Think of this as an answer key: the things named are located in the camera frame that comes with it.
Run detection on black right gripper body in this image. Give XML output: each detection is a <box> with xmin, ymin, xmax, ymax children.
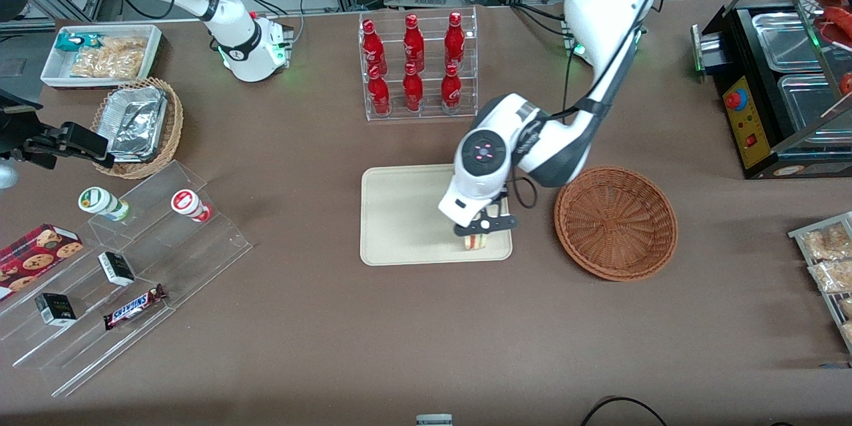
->
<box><xmin>0</xmin><ymin>89</ymin><xmax>65</xmax><ymax>171</ymax></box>

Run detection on beige rectangular plastic tray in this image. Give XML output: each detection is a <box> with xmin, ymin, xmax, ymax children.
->
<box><xmin>360</xmin><ymin>164</ymin><xmax>514</xmax><ymax>267</ymax></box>

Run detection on light wicker basket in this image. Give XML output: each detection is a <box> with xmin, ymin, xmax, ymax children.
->
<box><xmin>91</xmin><ymin>77</ymin><xmax>184</xmax><ymax>180</ymax></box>

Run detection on round brown wicker basket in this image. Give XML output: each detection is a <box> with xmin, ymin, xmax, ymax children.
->
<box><xmin>554</xmin><ymin>166</ymin><xmax>679</xmax><ymax>282</ymax></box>

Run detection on tray of packaged snacks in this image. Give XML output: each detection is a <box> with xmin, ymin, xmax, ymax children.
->
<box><xmin>788</xmin><ymin>211</ymin><xmax>852</xmax><ymax>355</ymax></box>

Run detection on stacked foil containers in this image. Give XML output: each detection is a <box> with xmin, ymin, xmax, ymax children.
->
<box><xmin>106</xmin><ymin>85</ymin><xmax>169</xmax><ymax>162</ymax></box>

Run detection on green lid cup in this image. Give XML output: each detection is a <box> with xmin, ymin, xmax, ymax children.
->
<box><xmin>78</xmin><ymin>186</ymin><xmax>131</xmax><ymax>222</ymax></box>

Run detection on white rectangular snack bin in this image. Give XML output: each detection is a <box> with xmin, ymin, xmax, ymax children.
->
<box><xmin>40</xmin><ymin>24</ymin><xmax>164</xmax><ymax>91</ymax></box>

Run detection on clear bag of chips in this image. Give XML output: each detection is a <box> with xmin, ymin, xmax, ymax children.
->
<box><xmin>69</xmin><ymin>36</ymin><xmax>148</xmax><ymax>80</ymax></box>

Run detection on teal snack packet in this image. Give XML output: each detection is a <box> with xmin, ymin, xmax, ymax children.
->
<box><xmin>55</xmin><ymin>32</ymin><xmax>102</xmax><ymax>53</ymax></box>

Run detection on red cola bottle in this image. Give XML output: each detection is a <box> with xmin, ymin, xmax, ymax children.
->
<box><xmin>367</xmin><ymin>65</ymin><xmax>391</xmax><ymax>116</ymax></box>
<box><xmin>361</xmin><ymin>19</ymin><xmax>387</xmax><ymax>75</ymax></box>
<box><xmin>403</xmin><ymin>13</ymin><xmax>426</xmax><ymax>73</ymax></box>
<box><xmin>441</xmin><ymin>64</ymin><xmax>463</xmax><ymax>114</ymax></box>
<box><xmin>444</xmin><ymin>11</ymin><xmax>466</xmax><ymax>71</ymax></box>
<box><xmin>403</xmin><ymin>62</ymin><xmax>425</xmax><ymax>113</ymax></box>

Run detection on red cookie box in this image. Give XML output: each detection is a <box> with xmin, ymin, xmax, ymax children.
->
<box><xmin>0</xmin><ymin>223</ymin><xmax>85</xmax><ymax>302</ymax></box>

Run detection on red lid cup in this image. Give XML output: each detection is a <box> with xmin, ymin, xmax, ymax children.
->
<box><xmin>170</xmin><ymin>188</ymin><xmax>213</xmax><ymax>224</ymax></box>

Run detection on small black box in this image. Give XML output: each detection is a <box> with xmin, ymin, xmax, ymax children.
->
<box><xmin>98</xmin><ymin>251</ymin><xmax>136</xmax><ymax>288</ymax></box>
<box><xmin>34</xmin><ymin>292</ymin><xmax>78</xmax><ymax>327</ymax></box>

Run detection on clear acrylic bottle rack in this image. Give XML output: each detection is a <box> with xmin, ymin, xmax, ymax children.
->
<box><xmin>358</xmin><ymin>6</ymin><xmax>479</xmax><ymax>122</ymax></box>

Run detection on clear acrylic stepped display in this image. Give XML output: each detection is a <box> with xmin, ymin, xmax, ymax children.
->
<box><xmin>0</xmin><ymin>159</ymin><xmax>254</xmax><ymax>399</ymax></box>

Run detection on Snickers chocolate bar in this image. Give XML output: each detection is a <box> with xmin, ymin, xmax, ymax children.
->
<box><xmin>103</xmin><ymin>284</ymin><xmax>168</xmax><ymax>331</ymax></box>

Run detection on black food warmer yellow panel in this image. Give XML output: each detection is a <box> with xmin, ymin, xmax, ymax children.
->
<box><xmin>691</xmin><ymin>0</ymin><xmax>852</xmax><ymax>180</ymax></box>

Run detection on clear bag of snacks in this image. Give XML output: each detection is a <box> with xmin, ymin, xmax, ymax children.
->
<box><xmin>808</xmin><ymin>260</ymin><xmax>852</xmax><ymax>295</ymax></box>
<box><xmin>799</xmin><ymin>222</ymin><xmax>852</xmax><ymax>262</ymax></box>

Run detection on steel warmer pan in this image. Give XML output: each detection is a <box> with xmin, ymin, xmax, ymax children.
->
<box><xmin>751</xmin><ymin>11</ymin><xmax>827</xmax><ymax>73</ymax></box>
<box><xmin>777</xmin><ymin>73</ymin><xmax>852</xmax><ymax>144</ymax></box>

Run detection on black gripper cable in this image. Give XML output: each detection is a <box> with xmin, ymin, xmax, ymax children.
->
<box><xmin>507</xmin><ymin>172</ymin><xmax>539</xmax><ymax>211</ymax></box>

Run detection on black floor cable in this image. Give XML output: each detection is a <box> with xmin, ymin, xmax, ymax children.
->
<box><xmin>579</xmin><ymin>397</ymin><xmax>668</xmax><ymax>426</ymax></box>

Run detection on silver warmer side bracket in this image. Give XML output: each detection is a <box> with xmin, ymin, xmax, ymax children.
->
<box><xmin>691</xmin><ymin>23</ymin><xmax>730</xmax><ymax>75</ymax></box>

